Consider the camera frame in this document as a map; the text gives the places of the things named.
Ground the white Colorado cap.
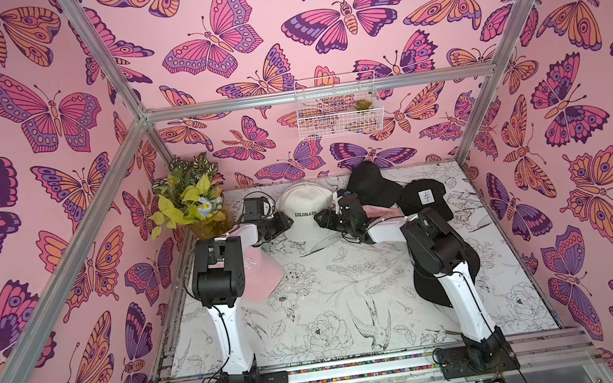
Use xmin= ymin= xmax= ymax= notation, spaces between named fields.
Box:
xmin=277 ymin=182 xmax=333 ymax=244

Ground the plain black cap back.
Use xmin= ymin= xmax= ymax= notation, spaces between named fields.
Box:
xmin=346 ymin=161 xmax=404 ymax=208

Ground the plain black cap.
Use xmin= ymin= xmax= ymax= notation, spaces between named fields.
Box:
xmin=346 ymin=161 xmax=404 ymax=208
xmin=408 ymin=231 xmax=481 ymax=308

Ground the pink cap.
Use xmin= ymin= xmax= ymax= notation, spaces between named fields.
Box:
xmin=242 ymin=246 xmax=285 ymax=303
xmin=363 ymin=205 xmax=404 ymax=223

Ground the black cap with white patch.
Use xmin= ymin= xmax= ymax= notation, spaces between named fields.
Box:
xmin=397 ymin=179 xmax=454 ymax=222

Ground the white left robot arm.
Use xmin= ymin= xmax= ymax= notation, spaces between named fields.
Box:
xmin=189 ymin=192 xmax=293 ymax=380

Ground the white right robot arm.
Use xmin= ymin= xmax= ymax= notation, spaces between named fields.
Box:
xmin=313 ymin=193 xmax=498 ymax=346

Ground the potted green plant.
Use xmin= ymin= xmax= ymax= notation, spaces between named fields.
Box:
xmin=150 ymin=152 xmax=234 ymax=240

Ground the plain black cap front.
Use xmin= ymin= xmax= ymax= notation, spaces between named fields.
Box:
xmin=408 ymin=231 xmax=481 ymax=308

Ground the small succulent in basket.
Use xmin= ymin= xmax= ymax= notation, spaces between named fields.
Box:
xmin=353 ymin=99 xmax=373 ymax=112

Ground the aluminium horizontal back bar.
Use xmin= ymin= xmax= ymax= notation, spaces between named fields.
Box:
xmin=144 ymin=63 xmax=496 ymax=123

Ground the aluminium left side bar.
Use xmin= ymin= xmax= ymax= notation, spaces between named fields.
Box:
xmin=0 ymin=118 xmax=147 ymax=383

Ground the white wire basket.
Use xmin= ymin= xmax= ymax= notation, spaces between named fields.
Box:
xmin=294 ymin=75 xmax=385 ymax=140

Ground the aluminium corner post left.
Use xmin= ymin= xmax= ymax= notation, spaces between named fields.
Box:
xmin=57 ymin=0 xmax=173 ymax=166

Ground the aluminium corner post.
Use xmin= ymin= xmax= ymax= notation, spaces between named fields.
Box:
xmin=57 ymin=0 xmax=173 ymax=166
xmin=455 ymin=0 xmax=536 ymax=166

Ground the aluminium corner post right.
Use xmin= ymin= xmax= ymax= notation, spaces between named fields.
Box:
xmin=455 ymin=0 xmax=536 ymax=166

